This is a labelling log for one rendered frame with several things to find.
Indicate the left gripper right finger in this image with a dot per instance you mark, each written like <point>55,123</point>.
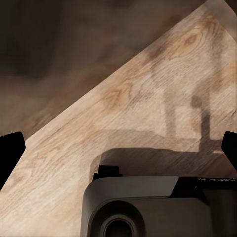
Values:
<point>229,147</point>

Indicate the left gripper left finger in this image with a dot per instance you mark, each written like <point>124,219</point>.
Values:
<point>12,147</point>

